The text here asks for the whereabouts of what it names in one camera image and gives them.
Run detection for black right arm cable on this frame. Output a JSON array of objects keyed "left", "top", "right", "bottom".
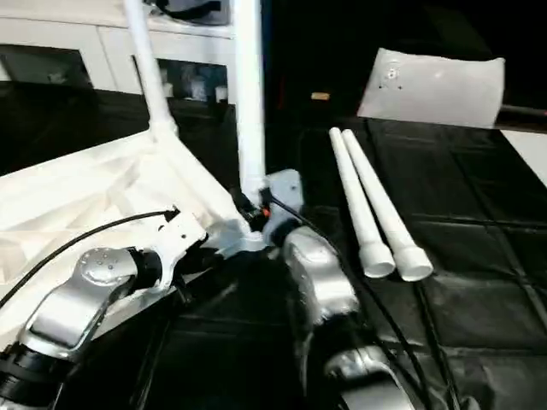
[{"left": 267, "top": 198, "right": 462, "bottom": 410}]

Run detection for white plastic table top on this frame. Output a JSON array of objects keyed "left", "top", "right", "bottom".
[{"left": 0, "top": 120, "right": 268, "bottom": 353}]

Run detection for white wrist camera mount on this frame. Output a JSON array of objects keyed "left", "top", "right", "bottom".
[
  {"left": 262, "top": 168, "right": 305, "bottom": 249},
  {"left": 152, "top": 210, "right": 208, "bottom": 293}
]

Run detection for white cabinet with glass doors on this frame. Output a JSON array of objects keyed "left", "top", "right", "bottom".
[{"left": 0, "top": 0, "right": 237, "bottom": 105}]

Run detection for white flat board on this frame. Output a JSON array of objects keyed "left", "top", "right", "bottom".
[{"left": 499, "top": 128, "right": 547, "bottom": 189}]

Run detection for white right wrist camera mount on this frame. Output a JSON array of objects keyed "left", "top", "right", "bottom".
[{"left": 262, "top": 168, "right": 305, "bottom": 249}]

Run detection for black work mat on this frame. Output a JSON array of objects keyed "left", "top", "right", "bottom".
[{"left": 0, "top": 84, "right": 547, "bottom": 410}]

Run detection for grey clutter on cabinet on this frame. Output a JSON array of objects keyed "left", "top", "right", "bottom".
[{"left": 144, "top": 0, "right": 233, "bottom": 26}]

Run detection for white cushion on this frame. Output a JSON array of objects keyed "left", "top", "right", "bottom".
[{"left": 356, "top": 47, "right": 506, "bottom": 130}]

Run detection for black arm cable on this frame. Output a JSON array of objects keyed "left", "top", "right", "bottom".
[
  {"left": 0, "top": 208, "right": 179, "bottom": 310},
  {"left": 267, "top": 198, "right": 462, "bottom": 410}
]

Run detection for white plastic table leg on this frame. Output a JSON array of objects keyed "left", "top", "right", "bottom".
[
  {"left": 232, "top": 0, "right": 268, "bottom": 199},
  {"left": 124, "top": 0, "right": 179, "bottom": 139},
  {"left": 328, "top": 127, "right": 397, "bottom": 280},
  {"left": 341, "top": 128, "right": 435, "bottom": 284}
]

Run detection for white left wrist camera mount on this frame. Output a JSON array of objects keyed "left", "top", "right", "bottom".
[{"left": 152, "top": 210, "right": 208, "bottom": 293}]

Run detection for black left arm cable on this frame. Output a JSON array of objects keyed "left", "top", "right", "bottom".
[{"left": 0, "top": 208, "right": 179, "bottom": 310}]

